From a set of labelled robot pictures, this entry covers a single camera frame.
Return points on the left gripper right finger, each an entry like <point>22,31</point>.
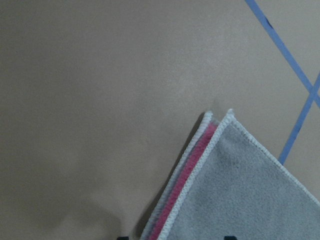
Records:
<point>230,237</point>

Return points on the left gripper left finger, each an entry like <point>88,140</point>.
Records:
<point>122,238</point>

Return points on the pink and grey towel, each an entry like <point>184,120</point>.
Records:
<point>227,184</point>

